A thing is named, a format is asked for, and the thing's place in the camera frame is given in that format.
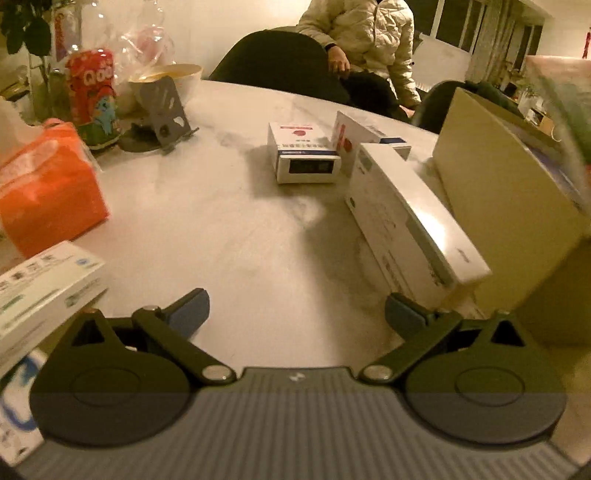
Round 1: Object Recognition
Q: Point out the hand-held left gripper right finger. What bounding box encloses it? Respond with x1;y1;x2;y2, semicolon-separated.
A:
358;292;548;387

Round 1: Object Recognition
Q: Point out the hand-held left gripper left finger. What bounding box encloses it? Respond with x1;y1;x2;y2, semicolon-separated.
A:
48;288;237;385

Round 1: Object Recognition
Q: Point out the long white box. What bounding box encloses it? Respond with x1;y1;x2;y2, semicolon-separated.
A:
345;142;492;305

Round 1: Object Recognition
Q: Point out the beige cardboard box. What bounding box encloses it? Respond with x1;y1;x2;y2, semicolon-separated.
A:
433;87;591;347

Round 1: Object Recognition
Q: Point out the green white medicine box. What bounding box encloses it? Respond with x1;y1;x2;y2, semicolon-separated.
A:
0;240;109;365

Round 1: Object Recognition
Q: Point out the white box with dark window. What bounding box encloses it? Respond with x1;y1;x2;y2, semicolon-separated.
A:
267;121;342;184

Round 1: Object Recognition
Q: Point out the white box with red spot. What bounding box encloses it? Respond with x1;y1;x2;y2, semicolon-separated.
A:
331;111;411;162

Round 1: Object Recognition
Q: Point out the white box with blue logo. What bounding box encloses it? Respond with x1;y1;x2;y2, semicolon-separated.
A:
0;348;47;467

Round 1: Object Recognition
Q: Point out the white box with bear print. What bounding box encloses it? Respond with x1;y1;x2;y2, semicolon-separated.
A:
524;54;591;167

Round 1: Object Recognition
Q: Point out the white marble desktop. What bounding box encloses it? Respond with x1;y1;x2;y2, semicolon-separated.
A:
0;78;591;462

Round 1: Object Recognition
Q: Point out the orange tissue pack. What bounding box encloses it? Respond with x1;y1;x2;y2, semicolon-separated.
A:
0;99;110;259

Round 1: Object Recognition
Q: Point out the grey phone stand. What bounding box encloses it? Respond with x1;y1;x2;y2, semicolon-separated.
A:
119;76;200;154

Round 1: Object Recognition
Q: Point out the dark chair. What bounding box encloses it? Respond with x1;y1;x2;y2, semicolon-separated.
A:
410;80;525;134
208;30;352;107

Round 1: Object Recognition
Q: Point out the red drink bottle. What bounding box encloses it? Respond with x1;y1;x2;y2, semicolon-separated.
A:
65;46;122;151

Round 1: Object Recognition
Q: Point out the paper bowl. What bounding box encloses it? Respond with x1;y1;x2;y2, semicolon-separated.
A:
127;64;204;104

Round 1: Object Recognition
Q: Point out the wooden shelf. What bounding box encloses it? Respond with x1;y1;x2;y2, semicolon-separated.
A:
501;69;561;134

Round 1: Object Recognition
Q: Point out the white partition panel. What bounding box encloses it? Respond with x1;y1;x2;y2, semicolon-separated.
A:
412;36;472;90

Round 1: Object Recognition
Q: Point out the glass vase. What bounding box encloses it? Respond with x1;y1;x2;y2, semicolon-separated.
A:
28;55;70;125

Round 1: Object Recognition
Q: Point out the clear plastic bag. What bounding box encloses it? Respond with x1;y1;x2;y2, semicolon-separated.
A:
111;18;178;75

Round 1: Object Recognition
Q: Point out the curtain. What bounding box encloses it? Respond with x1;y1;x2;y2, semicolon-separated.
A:
466;0;513;81

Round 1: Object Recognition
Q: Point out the window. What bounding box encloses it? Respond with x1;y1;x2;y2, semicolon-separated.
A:
418;0;546;51

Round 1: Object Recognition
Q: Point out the bottle with red print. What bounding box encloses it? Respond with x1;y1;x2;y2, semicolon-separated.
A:
53;4;84;61

